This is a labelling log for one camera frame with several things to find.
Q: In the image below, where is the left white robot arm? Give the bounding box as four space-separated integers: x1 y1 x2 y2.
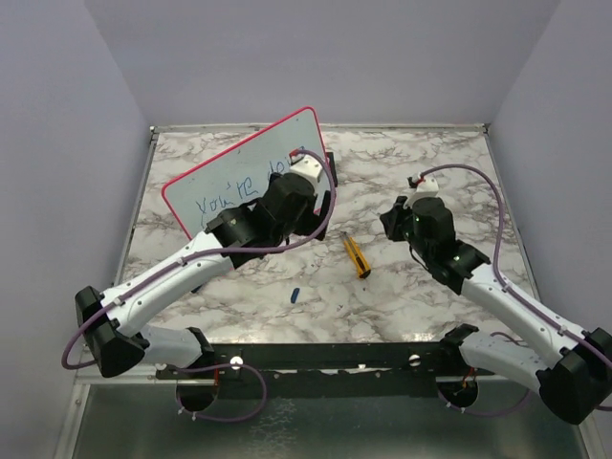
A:
75 172 336 378

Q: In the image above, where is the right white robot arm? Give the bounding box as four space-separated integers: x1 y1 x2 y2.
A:
380 196 611 425

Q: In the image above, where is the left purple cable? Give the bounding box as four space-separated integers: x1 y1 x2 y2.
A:
60 148 336 425

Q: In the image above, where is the pink framed whiteboard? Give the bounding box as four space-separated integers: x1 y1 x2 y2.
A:
162 106 325 238

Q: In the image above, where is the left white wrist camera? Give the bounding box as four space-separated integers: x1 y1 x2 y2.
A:
289 150 322 187

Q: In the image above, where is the yellow utility knife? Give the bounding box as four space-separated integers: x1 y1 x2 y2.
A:
340 231 371 279

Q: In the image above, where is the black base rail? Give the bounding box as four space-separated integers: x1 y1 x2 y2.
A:
155 341 503 401

